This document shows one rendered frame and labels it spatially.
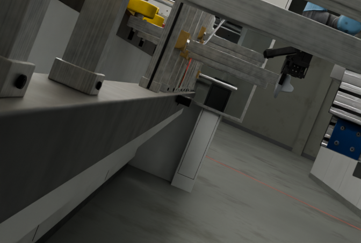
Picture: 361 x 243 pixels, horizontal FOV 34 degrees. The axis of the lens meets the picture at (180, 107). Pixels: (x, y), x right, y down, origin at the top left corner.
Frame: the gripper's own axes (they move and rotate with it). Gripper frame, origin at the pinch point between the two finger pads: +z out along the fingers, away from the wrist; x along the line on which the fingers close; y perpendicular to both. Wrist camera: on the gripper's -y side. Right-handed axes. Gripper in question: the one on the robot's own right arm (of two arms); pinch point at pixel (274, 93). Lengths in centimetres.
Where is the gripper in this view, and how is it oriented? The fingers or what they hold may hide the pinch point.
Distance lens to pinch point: 215.2
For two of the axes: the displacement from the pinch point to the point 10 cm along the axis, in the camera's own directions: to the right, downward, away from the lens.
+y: 9.3, 3.8, -0.4
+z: -3.8, 9.3, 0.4
